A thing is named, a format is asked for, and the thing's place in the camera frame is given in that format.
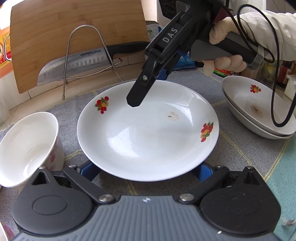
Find green lid sauce jar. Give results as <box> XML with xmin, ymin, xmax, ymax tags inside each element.
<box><xmin>214</xmin><ymin>68</ymin><xmax>235</xmax><ymax>77</ymax></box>

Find grey teal dish towel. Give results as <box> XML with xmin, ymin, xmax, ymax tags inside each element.
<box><xmin>0</xmin><ymin>69</ymin><xmax>296</xmax><ymax>241</ymax></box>

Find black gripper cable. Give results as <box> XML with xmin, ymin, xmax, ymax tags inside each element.
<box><xmin>237</xmin><ymin>4</ymin><xmax>295</xmax><ymax>128</ymax></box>

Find bamboo cutting board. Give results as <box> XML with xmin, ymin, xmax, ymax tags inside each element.
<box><xmin>10</xmin><ymin>0</ymin><xmax>149</xmax><ymax>94</ymax></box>

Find black handled santoku knife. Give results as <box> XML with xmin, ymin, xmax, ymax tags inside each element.
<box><xmin>37</xmin><ymin>41</ymin><xmax>149</xmax><ymax>86</ymax></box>

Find white plastic seasoning box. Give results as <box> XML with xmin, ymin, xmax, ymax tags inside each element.
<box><xmin>284</xmin><ymin>74</ymin><xmax>296</xmax><ymax>100</ymax></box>

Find large stained white plate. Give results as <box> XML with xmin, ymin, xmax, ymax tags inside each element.
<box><xmin>222</xmin><ymin>76</ymin><xmax>295</xmax><ymax>136</ymax></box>

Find floral bowl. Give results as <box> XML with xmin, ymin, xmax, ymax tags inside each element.
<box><xmin>1</xmin><ymin>112</ymin><xmax>65</xmax><ymax>188</ymax></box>

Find white fruit plate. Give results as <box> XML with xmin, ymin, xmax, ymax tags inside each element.
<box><xmin>226</xmin><ymin>98</ymin><xmax>293</xmax><ymax>140</ymax></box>
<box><xmin>77</xmin><ymin>80</ymin><xmax>219</xmax><ymax>182</ymax></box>

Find metal wire rack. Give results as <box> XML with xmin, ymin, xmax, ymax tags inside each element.
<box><xmin>62</xmin><ymin>25</ymin><xmax>123</xmax><ymax>100</ymax></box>

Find gloved right hand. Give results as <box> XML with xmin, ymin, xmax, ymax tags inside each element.
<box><xmin>203</xmin><ymin>17</ymin><xmax>247</xmax><ymax>76</ymax></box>

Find orange cooking wine jug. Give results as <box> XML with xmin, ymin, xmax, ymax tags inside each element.
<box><xmin>0</xmin><ymin>27</ymin><xmax>13</xmax><ymax>78</ymax></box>

